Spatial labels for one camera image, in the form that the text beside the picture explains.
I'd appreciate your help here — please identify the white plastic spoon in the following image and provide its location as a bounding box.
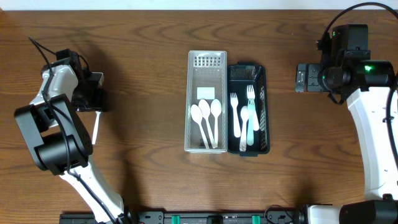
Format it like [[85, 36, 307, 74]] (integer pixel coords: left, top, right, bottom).
[[199, 99, 216, 149], [239, 106, 249, 152], [210, 99, 221, 149], [91, 111, 101, 145]]

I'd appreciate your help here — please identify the white plastic fork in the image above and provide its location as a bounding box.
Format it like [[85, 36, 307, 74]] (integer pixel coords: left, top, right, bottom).
[[247, 101, 254, 146], [230, 93, 241, 138], [247, 85, 259, 131]]

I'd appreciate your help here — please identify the white plastic spoon crossing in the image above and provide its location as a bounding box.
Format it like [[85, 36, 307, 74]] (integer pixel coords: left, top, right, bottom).
[[190, 105, 209, 149]]

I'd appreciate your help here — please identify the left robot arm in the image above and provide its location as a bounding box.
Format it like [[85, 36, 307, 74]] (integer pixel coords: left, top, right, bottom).
[[14, 49, 137, 223]]

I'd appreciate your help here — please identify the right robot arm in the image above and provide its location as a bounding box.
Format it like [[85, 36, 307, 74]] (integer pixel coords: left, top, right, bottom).
[[295, 24, 397, 223]]

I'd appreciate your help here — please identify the black perforated plastic basket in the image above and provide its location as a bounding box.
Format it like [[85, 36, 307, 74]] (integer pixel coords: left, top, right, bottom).
[[227, 62, 270, 157]]

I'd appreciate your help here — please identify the clear perforated plastic basket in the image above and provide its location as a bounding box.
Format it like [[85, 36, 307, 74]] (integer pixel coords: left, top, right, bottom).
[[184, 50, 228, 154]]

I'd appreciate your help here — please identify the left black cable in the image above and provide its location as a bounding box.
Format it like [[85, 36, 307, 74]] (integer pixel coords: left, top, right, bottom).
[[28, 36, 118, 224]]

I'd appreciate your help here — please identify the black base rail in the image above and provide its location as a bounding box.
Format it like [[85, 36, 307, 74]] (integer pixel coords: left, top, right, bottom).
[[58, 208, 312, 224]]

